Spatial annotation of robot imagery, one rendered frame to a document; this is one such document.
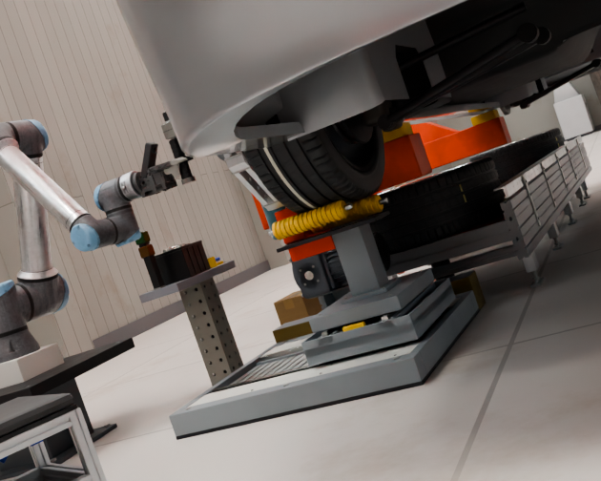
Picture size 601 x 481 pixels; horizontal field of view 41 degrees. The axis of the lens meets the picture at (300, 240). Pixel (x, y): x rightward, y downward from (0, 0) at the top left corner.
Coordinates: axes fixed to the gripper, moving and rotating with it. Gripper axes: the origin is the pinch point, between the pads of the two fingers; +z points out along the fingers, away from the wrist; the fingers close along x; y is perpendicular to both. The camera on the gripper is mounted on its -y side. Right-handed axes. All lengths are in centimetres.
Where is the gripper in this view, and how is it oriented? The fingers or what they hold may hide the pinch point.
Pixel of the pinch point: (186, 157)
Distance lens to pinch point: 262.9
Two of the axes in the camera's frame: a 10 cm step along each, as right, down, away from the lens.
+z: 8.6, -2.8, -4.2
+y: 3.2, 9.5, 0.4
